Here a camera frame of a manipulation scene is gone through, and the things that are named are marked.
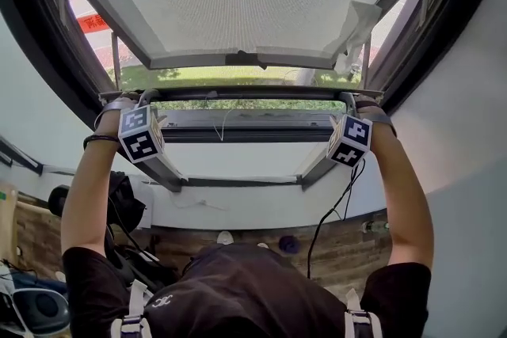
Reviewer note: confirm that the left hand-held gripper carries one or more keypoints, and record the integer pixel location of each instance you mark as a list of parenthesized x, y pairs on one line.
[(138, 134)]

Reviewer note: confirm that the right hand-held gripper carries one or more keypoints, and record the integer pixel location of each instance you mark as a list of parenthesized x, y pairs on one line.
[(350, 140)]

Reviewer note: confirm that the black roll-down screen window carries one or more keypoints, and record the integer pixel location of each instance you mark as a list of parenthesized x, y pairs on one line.
[(257, 92)]

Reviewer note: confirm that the person's left forearm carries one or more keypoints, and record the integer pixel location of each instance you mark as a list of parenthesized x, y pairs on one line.
[(85, 202)]

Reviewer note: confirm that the person's right forearm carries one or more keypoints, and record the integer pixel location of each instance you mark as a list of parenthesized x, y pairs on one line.
[(404, 202)]

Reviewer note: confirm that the metal window stay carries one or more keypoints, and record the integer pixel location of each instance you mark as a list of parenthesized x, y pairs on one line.
[(115, 63), (367, 63)]

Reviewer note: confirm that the white roller window blind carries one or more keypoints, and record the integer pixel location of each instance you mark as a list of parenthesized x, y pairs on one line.
[(190, 61)]

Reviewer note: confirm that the person's right hand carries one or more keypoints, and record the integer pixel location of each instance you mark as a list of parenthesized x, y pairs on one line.
[(376, 112)]

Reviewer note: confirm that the person's left hand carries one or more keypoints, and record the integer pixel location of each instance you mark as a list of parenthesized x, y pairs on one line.
[(111, 118)]

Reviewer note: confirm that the white-painted tree trunk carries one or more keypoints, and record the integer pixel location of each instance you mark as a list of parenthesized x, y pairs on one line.
[(305, 77)]

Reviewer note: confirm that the torn white plastic film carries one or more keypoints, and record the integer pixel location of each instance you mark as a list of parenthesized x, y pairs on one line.
[(360, 27)]

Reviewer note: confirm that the red banner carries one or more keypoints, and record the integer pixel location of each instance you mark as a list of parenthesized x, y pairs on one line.
[(93, 23)]

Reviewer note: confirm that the green hedge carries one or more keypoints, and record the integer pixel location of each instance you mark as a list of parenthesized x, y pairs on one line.
[(257, 105)]

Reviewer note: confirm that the clear water bottle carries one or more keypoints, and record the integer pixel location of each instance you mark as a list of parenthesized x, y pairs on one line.
[(374, 226)]

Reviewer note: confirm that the dark purple round object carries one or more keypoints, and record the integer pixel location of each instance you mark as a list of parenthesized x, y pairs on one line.
[(289, 244)]

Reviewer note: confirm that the white shoe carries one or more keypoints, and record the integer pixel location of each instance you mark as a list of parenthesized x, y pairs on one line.
[(225, 237), (262, 245)]

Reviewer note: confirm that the pale board with green sticker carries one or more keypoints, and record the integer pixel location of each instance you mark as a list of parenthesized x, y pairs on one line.
[(8, 225)]

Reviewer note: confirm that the person's black t-shirt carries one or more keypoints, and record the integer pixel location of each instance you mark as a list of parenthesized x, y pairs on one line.
[(245, 289)]

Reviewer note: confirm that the white and black device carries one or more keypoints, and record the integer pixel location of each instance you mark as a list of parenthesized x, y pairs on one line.
[(39, 308)]

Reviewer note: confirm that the black window frame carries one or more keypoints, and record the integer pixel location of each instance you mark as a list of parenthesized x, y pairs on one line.
[(43, 43)]

